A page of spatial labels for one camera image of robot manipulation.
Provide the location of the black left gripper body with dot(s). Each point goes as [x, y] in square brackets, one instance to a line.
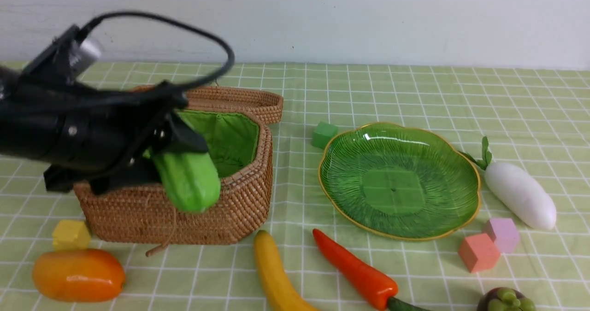
[105, 145]

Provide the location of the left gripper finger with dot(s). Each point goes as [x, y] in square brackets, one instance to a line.
[178, 137]

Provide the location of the green cucumber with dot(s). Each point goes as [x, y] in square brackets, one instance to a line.
[190, 180]

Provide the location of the orange mango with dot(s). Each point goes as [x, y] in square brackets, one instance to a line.
[81, 276]

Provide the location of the yellow banana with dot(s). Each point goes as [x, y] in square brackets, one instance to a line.
[280, 293]

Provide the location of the white radish with leaves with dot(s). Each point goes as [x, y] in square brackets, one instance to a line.
[517, 189]

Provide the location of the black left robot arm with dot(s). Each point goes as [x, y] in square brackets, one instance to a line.
[22, 114]

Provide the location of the wicker basket lid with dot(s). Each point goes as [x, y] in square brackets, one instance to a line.
[266, 106]

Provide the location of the woven wicker basket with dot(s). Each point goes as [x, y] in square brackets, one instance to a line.
[241, 146]

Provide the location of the yellow foam cube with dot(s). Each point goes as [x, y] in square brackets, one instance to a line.
[71, 234]

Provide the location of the green foam cube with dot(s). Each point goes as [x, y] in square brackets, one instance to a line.
[323, 133]

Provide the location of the green glass plate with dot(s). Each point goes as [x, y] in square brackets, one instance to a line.
[403, 183]

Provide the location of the red chili pepper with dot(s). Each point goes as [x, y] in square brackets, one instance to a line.
[378, 289]

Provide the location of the green checkered tablecloth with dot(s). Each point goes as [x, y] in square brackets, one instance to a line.
[536, 119]

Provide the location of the orange foam cube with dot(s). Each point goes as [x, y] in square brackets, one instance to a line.
[478, 253]

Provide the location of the pink foam cube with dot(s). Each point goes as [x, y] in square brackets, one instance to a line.
[503, 232]

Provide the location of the purple mangosteen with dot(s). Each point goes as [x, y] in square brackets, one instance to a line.
[505, 299]

